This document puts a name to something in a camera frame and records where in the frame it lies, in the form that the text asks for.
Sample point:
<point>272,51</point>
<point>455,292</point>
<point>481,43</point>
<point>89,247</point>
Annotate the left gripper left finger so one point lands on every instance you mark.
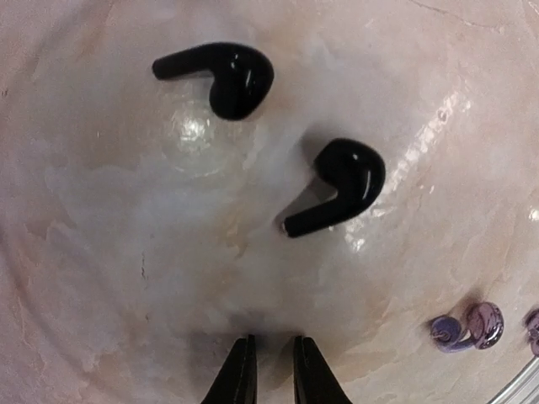
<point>236,382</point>

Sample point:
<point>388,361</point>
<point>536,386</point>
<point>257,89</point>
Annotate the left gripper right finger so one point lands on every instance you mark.
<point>314,381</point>

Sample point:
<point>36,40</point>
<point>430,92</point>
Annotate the black earbud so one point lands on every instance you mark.
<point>242,75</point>
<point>357,174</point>

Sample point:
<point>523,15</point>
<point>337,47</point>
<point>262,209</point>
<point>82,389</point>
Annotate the purple earbud upper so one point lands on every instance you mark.
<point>483,328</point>

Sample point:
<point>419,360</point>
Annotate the purple earbud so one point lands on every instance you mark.
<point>532,328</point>
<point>483,328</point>

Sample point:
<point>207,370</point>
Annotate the purple earbud lower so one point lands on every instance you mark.
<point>532,328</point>

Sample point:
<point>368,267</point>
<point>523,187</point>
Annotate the front aluminium rail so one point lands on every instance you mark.
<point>523,389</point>

